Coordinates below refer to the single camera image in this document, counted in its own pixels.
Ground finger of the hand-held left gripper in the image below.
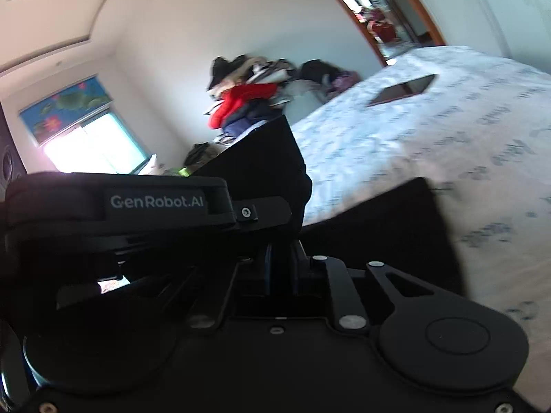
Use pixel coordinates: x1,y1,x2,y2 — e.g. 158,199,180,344
231,195,299,225

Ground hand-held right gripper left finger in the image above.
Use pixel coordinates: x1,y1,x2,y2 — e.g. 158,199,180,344
185,243,276,330

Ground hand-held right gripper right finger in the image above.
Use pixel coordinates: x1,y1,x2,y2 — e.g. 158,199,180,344
288,241,435,332

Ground black pants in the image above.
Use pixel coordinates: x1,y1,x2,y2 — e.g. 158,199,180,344
191,114,470,297

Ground window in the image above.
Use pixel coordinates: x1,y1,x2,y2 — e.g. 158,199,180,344
41,112,151,175

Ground black bag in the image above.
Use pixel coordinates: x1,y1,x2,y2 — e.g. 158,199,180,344
185,143,225,166

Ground red jacket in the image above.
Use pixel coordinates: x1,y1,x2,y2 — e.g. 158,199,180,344
209,83,278,129

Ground floral roller blind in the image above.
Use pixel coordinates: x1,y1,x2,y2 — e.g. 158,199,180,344
19,76,113,145

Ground pile of clothes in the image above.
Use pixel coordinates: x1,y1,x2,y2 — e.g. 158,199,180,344
204,55,298,138

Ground black backpack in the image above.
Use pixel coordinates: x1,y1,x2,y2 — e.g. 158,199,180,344
299,60,345,91

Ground purple cloth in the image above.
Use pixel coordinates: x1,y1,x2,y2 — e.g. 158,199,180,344
331,72,360,95

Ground black smartphone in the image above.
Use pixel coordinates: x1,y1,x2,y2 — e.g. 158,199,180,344
366,74,436,107

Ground white script-printed quilt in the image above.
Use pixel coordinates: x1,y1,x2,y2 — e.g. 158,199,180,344
288,45,551,409

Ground wooden door frame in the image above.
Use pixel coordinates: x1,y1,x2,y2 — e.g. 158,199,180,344
310,0,446,67

